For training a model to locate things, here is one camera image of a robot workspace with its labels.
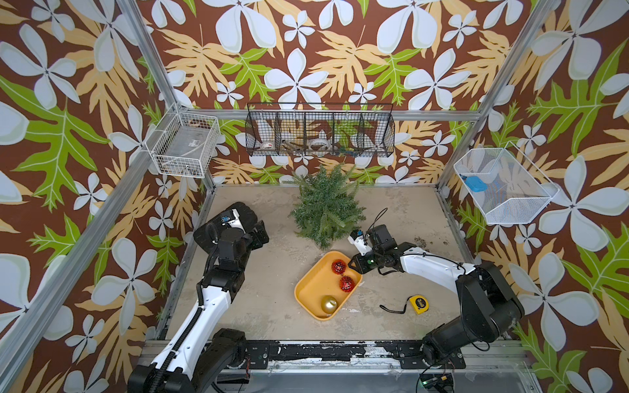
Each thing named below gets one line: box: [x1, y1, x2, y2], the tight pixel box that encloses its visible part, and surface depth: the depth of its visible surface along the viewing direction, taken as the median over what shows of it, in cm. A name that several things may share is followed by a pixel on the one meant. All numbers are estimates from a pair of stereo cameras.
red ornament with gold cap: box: [330, 259, 347, 276], surface depth 90 cm
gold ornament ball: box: [321, 294, 338, 315], surface depth 82 cm
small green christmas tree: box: [283, 164, 367, 249], surface depth 78 cm
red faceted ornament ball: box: [339, 275, 356, 294], surface depth 86 cm
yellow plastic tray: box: [294, 250, 363, 321], surface depth 90 cm
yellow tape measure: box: [379, 295, 430, 314], surface depth 84 cm
